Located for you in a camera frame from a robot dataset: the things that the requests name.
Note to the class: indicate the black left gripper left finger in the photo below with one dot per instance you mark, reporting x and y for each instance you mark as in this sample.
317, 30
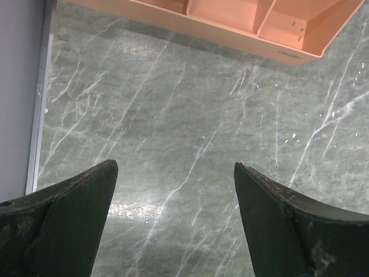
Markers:
56, 231

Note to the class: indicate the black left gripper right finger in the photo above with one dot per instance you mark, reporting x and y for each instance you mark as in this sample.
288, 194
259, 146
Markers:
290, 234

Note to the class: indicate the peach plastic file organizer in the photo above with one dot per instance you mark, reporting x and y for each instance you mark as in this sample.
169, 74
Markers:
291, 32

